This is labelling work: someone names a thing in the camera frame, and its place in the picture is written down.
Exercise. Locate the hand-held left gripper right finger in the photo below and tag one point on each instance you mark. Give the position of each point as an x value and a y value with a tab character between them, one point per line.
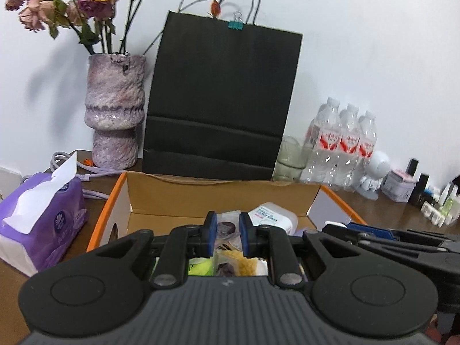
244	233

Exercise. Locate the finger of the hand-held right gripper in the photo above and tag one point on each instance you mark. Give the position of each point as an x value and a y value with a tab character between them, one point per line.
381	245
373	233

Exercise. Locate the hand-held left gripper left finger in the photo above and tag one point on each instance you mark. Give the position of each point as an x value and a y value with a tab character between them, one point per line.
211	233

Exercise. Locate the small clear packet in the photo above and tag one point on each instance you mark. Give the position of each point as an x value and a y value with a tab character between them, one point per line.
228	228

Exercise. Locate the yellow plush toy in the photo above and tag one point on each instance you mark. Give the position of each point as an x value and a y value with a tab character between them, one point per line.
244	264

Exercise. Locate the white plastic wipes container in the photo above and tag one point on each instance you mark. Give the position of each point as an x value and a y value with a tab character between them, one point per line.
273	215

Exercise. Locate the red cardboard box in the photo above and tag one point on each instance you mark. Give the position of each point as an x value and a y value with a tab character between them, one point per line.
215	197

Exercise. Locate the clear packet with dark item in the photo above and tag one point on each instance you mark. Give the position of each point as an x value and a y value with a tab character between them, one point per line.
224	269

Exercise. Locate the small tin box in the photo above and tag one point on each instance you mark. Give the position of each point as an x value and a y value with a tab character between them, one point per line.
399	185

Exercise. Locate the white robot speaker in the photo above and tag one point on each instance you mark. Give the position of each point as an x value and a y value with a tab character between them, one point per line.
381	163

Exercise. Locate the clear glass cup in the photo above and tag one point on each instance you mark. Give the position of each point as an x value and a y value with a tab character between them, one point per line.
291	161

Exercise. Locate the clear water bottle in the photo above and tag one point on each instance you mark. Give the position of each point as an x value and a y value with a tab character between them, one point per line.
348	143
321	140
366	147

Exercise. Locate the black paper bag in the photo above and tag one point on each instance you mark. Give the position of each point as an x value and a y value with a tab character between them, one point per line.
219	97

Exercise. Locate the purple tissue pack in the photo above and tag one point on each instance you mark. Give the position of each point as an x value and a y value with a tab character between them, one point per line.
54	222

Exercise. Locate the purple textured vase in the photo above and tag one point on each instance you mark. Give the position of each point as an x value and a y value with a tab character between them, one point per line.
115	93

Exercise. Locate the teal binder clip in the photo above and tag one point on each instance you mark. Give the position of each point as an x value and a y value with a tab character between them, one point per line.
235	25

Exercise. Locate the dried orange flower bud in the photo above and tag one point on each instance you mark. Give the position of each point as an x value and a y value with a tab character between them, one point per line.
215	7

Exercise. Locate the dried rose bouquet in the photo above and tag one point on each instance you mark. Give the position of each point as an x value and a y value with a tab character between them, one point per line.
97	7

